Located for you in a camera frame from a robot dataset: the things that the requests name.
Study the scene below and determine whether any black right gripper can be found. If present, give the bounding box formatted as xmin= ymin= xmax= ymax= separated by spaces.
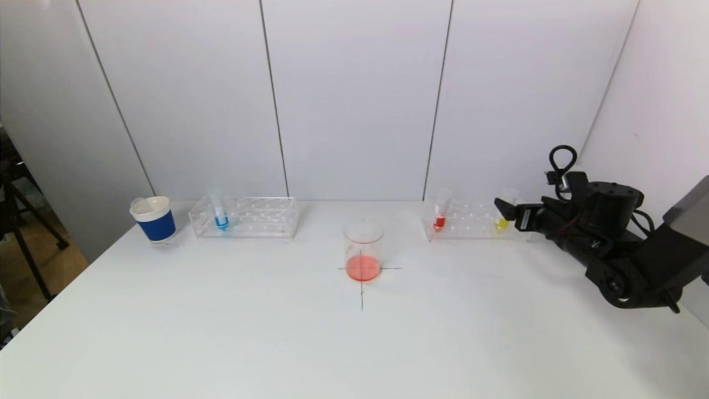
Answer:
xmin=494 ymin=197 xmax=563 ymax=241

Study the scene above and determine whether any test tube with yellow liquid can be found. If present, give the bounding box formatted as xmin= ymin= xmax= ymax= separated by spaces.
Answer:
xmin=495 ymin=188 xmax=520 ymax=232

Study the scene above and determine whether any clear acrylic test tube rack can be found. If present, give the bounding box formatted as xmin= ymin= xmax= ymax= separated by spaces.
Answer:
xmin=421 ymin=197 xmax=528 ymax=243
xmin=189 ymin=197 xmax=300 ymax=240

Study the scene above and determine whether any test tube with red liquid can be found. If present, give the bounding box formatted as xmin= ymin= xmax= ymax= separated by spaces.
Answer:
xmin=432 ymin=190 xmax=452 ymax=233

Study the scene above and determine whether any clear glass beaker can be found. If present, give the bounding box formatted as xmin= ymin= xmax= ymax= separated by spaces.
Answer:
xmin=343 ymin=220 xmax=384 ymax=282

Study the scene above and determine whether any test tube with blue liquid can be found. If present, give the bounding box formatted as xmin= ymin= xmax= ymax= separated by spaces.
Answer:
xmin=209 ymin=190 xmax=230 ymax=232

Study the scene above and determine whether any blue white paper cup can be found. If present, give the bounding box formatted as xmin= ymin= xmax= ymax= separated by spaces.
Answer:
xmin=130 ymin=196 xmax=177 ymax=244

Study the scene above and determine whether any black tripod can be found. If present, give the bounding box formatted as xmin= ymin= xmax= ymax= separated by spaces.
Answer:
xmin=0 ymin=161 xmax=70 ymax=303

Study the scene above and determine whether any grey plastic bag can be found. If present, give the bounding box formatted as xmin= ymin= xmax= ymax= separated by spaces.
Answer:
xmin=0 ymin=309 xmax=17 ymax=347

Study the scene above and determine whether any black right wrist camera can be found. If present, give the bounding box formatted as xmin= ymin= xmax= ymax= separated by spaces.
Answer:
xmin=546 ymin=171 xmax=589 ymax=207

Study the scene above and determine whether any black looped right arm cable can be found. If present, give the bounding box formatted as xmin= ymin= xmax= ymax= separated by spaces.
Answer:
xmin=548 ymin=145 xmax=578 ymax=192

